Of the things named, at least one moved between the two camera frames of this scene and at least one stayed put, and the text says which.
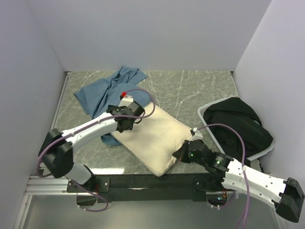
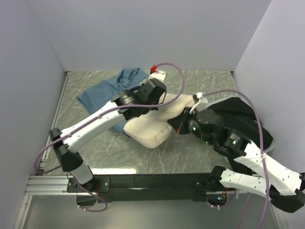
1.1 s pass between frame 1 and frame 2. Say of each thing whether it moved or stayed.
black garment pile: stayed
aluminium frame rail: stayed
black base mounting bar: stayed
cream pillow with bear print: moved
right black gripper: moved
